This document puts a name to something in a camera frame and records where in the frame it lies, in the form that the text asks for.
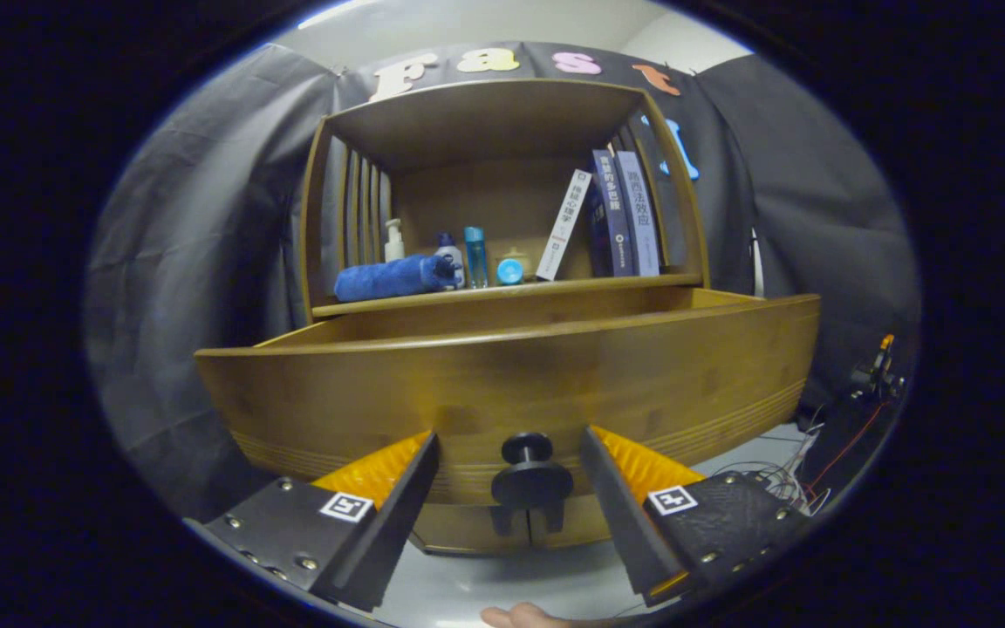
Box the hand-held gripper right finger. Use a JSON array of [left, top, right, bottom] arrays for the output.
[[579, 426, 810, 609]]

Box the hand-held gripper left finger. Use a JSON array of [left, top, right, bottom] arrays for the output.
[[203, 429, 441, 613]]

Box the black drawer knob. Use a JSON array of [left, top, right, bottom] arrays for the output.
[[491, 432, 575, 509]]

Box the wooden drawer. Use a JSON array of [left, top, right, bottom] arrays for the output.
[[195, 288, 822, 507]]

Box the wooden cabinet door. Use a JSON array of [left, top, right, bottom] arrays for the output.
[[527, 497, 617, 550], [411, 502, 528, 555]]

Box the wooden countertop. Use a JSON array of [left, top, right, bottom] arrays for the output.
[[311, 273, 704, 319]]

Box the wooden cabinet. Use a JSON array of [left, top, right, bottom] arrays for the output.
[[300, 78, 713, 555]]

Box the rolled blue towel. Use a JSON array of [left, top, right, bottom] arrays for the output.
[[334, 254, 460, 304]]

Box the white bottle with blue cap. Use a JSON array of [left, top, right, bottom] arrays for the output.
[[434, 231, 466, 289]]

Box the black and orange equipment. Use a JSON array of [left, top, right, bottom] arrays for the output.
[[803, 334, 909, 507]]

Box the clear blue bottle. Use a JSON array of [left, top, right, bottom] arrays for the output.
[[464, 227, 489, 290]]

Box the white book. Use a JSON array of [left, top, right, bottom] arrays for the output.
[[536, 169, 595, 282]]

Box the dark blue book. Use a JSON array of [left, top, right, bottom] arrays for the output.
[[588, 149, 636, 278]]

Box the pale grey-blue book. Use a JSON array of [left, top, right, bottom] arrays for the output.
[[614, 151, 662, 277]]

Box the bundle of floor cables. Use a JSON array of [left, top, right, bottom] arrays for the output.
[[712, 423, 835, 515]]

